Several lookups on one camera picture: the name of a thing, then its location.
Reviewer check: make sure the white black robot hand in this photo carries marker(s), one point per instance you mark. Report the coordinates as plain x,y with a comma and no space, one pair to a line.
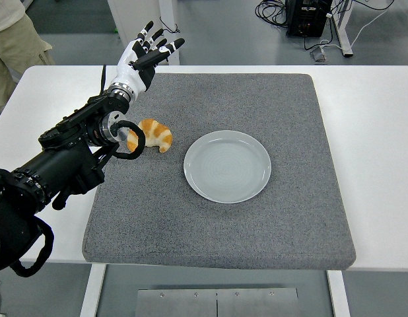
128,71

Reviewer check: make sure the golden croissant bread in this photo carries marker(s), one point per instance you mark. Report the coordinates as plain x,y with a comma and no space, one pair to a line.
156,132

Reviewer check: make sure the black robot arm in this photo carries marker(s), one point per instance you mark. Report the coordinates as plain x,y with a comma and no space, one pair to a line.
58,165

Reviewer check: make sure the grey round plate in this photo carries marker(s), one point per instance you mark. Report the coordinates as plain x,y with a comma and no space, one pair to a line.
224,168

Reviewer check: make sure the grey metal plate with screws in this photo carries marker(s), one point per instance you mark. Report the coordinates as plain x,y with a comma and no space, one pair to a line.
177,303

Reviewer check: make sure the white cabinet side panel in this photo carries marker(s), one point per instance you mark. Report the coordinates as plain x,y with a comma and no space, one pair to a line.
128,20

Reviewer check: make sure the person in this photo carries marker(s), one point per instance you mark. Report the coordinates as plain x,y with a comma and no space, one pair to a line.
12,43

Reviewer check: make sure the black computer case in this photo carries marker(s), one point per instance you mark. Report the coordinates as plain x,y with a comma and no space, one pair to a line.
306,20

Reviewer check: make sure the grey felt mat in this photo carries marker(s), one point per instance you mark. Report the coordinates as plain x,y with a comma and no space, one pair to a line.
224,231

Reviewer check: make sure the clear plastic floor object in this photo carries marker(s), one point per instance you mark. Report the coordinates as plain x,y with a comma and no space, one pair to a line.
319,54

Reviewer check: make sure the white desk leg with foot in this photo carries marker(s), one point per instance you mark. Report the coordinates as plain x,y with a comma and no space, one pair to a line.
343,26

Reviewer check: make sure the white table leg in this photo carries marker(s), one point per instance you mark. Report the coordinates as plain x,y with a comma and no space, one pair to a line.
91,294
339,297

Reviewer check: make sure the white furniture post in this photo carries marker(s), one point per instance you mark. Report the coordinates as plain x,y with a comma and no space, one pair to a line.
169,13

